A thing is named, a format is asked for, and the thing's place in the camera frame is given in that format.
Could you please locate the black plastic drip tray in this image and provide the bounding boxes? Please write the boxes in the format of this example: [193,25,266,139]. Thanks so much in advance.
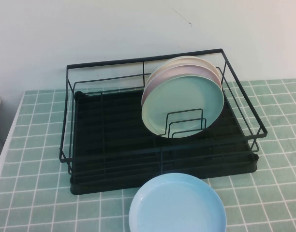
[69,90,259,196]

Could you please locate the light blue plate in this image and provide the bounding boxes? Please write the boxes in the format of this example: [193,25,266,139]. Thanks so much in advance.
[128,172,227,232]

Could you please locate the pink plate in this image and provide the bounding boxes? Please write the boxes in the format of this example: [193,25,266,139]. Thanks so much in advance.
[141,64,222,108]

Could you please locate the green plate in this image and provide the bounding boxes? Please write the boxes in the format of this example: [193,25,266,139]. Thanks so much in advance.
[141,74,225,139]

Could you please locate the black wire dish rack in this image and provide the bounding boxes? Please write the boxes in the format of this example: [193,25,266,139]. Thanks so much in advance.
[58,48,267,176]

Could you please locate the cream plate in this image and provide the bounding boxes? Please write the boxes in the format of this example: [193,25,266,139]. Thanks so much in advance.
[151,56,221,80]

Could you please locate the green checked tablecloth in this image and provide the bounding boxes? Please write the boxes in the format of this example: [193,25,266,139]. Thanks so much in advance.
[0,77,296,232]

